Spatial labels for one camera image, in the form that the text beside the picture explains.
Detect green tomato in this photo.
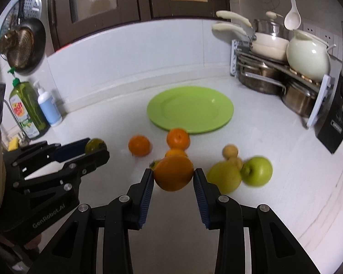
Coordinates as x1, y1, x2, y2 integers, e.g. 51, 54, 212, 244
85, 138, 108, 154

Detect yellow green pear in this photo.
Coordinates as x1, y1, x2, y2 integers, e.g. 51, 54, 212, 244
206, 161, 241, 194

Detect green apple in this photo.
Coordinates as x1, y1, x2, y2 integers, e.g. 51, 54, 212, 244
240, 156, 273, 187

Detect large orange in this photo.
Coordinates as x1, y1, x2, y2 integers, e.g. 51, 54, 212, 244
153, 156, 194, 192

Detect small tan fruit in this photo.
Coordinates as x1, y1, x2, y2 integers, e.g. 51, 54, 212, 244
228, 156, 244, 170
222, 144, 238, 160

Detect small orange tangerine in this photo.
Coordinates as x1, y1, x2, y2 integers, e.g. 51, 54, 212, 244
128, 135, 152, 157

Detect small orange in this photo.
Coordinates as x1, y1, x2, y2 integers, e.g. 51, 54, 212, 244
165, 148, 188, 157

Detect yellow sponge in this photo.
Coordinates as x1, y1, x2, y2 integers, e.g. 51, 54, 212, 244
8, 137, 20, 152

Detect white blue pump bottle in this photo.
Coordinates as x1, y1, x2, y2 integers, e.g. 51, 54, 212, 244
33, 80, 62, 127

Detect green dish soap bottle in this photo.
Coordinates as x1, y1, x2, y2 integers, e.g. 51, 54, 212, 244
8, 67, 49, 140

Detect green plate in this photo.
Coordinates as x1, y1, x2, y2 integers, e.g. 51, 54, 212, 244
147, 86, 234, 134

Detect dark hanging frying pan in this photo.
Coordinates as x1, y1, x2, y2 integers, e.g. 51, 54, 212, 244
0, 18, 46, 75

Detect large steel pot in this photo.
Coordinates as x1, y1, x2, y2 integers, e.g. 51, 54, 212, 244
238, 63, 286, 96

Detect small steel pot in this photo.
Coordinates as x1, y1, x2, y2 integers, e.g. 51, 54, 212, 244
281, 82, 317, 118

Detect hanging metal strainer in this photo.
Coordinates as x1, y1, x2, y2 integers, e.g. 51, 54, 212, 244
0, 0, 42, 37

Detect black knife block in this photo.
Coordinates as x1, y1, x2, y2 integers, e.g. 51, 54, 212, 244
317, 22, 343, 154

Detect corner pot rack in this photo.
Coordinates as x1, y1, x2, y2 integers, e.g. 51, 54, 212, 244
230, 40, 335, 129

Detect cream saucepan lower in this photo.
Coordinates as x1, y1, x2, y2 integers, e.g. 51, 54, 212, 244
212, 22, 289, 62

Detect white ceramic pot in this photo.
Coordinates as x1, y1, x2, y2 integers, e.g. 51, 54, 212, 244
286, 30, 336, 83

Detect steel pot with lid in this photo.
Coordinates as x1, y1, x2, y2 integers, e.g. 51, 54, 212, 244
253, 11, 289, 39

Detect white hanging ladle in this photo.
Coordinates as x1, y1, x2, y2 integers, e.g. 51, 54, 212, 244
284, 0, 302, 30

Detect dark wooden window frame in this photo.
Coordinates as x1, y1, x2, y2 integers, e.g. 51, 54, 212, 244
48, 0, 230, 51

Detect wall power sockets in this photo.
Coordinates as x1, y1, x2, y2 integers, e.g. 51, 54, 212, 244
302, 21, 342, 60

